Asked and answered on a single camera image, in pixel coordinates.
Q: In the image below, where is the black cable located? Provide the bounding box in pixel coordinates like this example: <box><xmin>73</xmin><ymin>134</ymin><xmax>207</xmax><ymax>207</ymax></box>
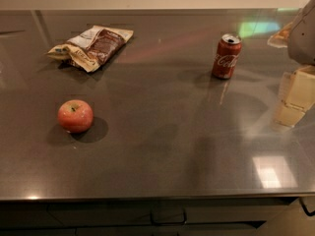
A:
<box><xmin>298</xmin><ymin>197</ymin><xmax>315</xmax><ymax>218</ymax></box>

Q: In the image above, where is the red coke can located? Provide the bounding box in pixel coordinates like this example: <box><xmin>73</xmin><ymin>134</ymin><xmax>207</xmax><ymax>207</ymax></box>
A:
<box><xmin>212</xmin><ymin>33</ymin><xmax>242</xmax><ymax>80</ymax></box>

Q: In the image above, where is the red apple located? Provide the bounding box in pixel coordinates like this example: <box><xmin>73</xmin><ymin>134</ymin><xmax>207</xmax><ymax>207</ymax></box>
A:
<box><xmin>57</xmin><ymin>99</ymin><xmax>94</xmax><ymax>133</ymax></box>

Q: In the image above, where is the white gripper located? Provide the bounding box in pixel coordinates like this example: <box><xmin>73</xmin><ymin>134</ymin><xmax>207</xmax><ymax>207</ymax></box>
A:
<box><xmin>267</xmin><ymin>0</ymin><xmax>315</xmax><ymax>128</ymax></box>

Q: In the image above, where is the brown chip bag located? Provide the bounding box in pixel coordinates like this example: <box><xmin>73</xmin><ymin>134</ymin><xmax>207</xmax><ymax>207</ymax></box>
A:
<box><xmin>47</xmin><ymin>26</ymin><xmax>134</xmax><ymax>73</ymax></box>

